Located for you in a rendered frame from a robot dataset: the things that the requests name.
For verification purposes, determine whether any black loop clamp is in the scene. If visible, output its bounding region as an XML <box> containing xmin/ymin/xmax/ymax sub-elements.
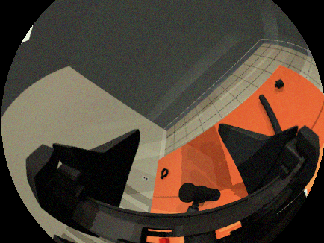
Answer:
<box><xmin>160</xmin><ymin>169</ymin><xmax>168</xmax><ymax>179</ymax></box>

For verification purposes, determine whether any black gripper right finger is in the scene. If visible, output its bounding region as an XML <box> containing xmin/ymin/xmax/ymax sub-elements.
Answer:
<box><xmin>218</xmin><ymin>124</ymin><xmax>298</xmax><ymax>195</ymax></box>

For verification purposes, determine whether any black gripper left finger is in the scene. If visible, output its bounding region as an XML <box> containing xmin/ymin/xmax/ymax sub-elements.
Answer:
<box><xmin>53</xmin><ymin>128</ymin><xmax>140</xmax><ymax>206</ymax></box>

